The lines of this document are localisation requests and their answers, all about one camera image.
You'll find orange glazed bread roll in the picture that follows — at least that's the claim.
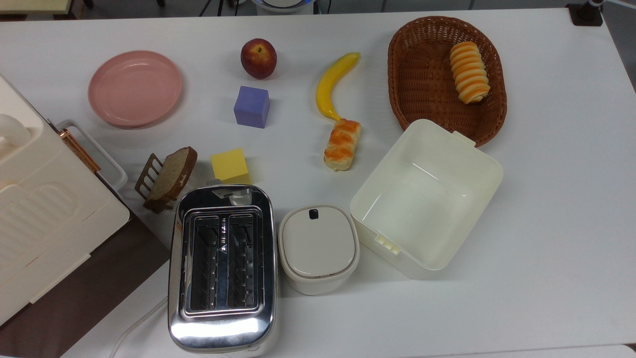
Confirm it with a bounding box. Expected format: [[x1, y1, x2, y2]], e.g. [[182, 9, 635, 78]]
[[323, 118, 362, 172]]

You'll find brown wicker basket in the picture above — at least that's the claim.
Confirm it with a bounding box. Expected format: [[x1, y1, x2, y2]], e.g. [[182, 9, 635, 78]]
[[388, 16, 508, 148]]

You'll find striped spiral bread roll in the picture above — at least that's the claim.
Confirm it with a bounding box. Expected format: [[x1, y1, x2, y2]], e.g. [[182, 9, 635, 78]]
[[450, 41, 491, 105]]

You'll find small cream lidded bin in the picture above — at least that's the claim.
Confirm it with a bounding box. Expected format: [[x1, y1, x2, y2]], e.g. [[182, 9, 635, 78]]
[[278, 203, 360, 296]]

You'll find yellow cube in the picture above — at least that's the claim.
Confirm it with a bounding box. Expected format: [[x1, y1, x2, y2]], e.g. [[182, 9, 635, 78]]
[[210, 148, 250, 184]]

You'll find yellow banana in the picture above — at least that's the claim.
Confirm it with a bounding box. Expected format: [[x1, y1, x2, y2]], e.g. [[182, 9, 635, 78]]
[[316, 52, 362, 125]]

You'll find purple cube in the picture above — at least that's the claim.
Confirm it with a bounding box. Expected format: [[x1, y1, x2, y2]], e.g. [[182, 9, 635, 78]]
[[234, 86, 270, 129]]

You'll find open cream plastic container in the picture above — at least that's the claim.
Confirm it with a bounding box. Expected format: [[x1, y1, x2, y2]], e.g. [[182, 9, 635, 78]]
[[350, 119, 504, 280]]

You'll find red apple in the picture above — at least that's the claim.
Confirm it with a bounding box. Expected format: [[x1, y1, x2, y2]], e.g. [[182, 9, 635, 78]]
[[240, 38, 278, 80]]

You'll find brown toast slice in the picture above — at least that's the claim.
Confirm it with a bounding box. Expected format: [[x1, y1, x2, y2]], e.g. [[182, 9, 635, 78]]
[[144, 146, 198, 209]]

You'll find brown toast rack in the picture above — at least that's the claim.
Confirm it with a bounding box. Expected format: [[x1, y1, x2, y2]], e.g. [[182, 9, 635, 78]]
[[135, 153, 179, 214]]

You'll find chrome and cream toaster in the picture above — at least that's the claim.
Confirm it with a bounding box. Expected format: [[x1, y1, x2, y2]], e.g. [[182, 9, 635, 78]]
[[167, 184, 279, 356]]

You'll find pink plate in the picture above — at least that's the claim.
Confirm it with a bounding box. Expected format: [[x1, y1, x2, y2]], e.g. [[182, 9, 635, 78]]
[[88, 50, 183, 128]]

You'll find large cream box appliance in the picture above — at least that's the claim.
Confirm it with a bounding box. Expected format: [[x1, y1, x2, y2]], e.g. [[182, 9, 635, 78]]
[[0, 75, 131, 326]]

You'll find white toaster power cable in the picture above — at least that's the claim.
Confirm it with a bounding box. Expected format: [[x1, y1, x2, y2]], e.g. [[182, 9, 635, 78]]
[[108, 296, 169, 358]]

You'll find copper bar handle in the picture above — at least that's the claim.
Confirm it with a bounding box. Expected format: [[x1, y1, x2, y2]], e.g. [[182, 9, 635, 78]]
[[60, 128, 101, 174]]

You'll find black table clamp post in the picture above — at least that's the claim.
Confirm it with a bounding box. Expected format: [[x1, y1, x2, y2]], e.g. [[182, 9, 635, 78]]
[[566, 0, 604, 27]]

